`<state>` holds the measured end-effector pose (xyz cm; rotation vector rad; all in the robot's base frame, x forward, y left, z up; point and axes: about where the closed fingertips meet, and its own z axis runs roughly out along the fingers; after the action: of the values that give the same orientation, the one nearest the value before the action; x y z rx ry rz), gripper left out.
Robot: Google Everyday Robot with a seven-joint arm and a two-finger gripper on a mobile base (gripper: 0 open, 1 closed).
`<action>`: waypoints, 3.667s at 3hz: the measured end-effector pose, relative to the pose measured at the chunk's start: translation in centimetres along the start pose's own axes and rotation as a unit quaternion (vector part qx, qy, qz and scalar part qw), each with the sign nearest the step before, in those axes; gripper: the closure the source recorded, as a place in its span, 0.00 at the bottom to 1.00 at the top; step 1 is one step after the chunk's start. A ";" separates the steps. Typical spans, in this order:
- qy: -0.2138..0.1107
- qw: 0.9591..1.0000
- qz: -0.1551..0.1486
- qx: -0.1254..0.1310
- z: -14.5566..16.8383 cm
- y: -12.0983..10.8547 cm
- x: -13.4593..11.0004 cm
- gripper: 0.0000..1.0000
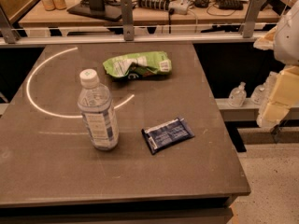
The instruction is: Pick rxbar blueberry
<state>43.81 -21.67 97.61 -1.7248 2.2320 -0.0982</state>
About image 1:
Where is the black monitor stand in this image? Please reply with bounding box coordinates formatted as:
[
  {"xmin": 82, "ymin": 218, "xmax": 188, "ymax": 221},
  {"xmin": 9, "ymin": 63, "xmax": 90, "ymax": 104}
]
[{"xmin": 67, "ymin": 0, "xmax": 121, "ymax": 21}]

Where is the clear plastic water bottle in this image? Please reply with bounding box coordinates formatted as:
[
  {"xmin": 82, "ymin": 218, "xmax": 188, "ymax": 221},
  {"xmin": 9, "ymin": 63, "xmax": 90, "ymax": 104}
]
[{"xmin": 78, "ymin": 69, "xmax": 119, "ymax": 150}]

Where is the green chip bag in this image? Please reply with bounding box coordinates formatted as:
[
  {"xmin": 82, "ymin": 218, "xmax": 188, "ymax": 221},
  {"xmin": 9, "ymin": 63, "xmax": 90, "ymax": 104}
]
[{"xmin": 103, "ymin": 51, "xmax": 172, "ymax": 79}]

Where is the metal bracket post centre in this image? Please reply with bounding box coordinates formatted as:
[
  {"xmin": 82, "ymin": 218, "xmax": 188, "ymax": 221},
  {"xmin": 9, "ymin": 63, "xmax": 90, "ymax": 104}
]
[{"xmin": 121, "ymin": 0, "xmax": 135, "ymax": 41}]

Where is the sanitizer pump bottle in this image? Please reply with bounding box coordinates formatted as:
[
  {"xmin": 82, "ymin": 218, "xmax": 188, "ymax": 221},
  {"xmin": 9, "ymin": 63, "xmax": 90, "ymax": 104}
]
[
  {"xmin": 228, "ymin": 82, "xmax": 247, "ymax": 107},
  {"xmin": 250, "ymin": 71, "xmax": 277, "ymax": 105}
]

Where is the sanitizer pump bottle left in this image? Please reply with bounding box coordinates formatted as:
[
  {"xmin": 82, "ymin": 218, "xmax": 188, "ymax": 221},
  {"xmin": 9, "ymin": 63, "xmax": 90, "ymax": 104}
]
[{"xmin": 228, "ymin": 82, "xmax": 247, "ymax": 107}]

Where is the metal bracket post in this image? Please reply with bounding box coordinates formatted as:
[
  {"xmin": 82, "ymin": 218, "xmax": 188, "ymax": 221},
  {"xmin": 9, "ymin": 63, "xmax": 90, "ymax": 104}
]
[
  {"xmin": 0, "ymin": 5, "xmax": 20, "ymax": 44},
  {"xmin": 240, "ymin": 0, "xmax": 265, "ymax": 38},
  {"xmin": 121, "ymin": 0, "xmax": 135, "ymax": 41}
]

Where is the wooden workbench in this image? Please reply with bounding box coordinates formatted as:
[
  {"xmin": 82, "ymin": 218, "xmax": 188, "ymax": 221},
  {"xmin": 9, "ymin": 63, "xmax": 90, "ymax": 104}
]
[{"xmin": 18, "ymin": 0, "xmax": 281, "ymax": 37}]

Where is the metal bracket post right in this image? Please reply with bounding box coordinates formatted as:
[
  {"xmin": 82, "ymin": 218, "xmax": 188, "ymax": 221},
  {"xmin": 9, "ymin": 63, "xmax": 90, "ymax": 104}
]
[{"xmin": 240, "ymin": 0, "xmax": 265, "ymax": 38}]

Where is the black device on bench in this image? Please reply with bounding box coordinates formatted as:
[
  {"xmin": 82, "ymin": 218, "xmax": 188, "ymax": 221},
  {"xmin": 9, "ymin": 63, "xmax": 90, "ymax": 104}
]
[{"xmin": 218, "ymin": 0, "xmax": 243, "ymax": 10}]

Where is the sanitizer pump bottle right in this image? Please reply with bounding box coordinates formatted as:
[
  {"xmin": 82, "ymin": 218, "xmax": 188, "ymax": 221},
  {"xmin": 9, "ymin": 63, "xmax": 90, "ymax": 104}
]
[{"xmin": 250, "ymin": 71, "xmax": 277, "ymax": 105}]

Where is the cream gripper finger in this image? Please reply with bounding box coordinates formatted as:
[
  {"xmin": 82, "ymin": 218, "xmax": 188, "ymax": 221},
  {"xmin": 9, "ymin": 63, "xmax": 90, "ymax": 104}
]
[
  {"xmin": 253, "ymin": 27, "xmax": 277, "ymax": 50},
  {"xmin": 256, "ymin": 65, "xmax": 299, "ymax": 128}
]

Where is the blue rxbar blueberry wrapper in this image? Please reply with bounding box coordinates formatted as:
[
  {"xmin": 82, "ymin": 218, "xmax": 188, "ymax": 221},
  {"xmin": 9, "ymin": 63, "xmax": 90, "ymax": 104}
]
[{"xmin": 141, "ymin": 118, "xmax": 195, "ymax": 155}]

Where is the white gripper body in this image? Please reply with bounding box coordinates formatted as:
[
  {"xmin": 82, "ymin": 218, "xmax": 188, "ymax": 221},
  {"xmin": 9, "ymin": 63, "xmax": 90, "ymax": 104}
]
[{"xmin": 274, "ymin": 8, "xmax": 299, "ymax": 65}]

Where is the power strip with plugs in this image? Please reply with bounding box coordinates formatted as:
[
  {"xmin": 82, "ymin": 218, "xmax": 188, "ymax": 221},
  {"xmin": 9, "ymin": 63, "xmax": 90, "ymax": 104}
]
[{"xmin": 137, "ymin": 0, "xmax": 189, "ymax": 15}]

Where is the horizontal metal rail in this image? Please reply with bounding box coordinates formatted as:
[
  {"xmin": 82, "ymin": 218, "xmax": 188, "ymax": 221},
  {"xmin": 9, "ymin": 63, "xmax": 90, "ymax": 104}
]
[{"xmin": 0, "ymin": 32, "xmax": 266, "ymax": 47}]

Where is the metal bracket post left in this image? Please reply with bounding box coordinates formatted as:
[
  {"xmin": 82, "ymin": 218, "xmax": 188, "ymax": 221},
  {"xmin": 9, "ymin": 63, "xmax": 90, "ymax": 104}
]
[{"xmin": 0, "ymin": 5, "xmax": 20, "ymax": 44}]

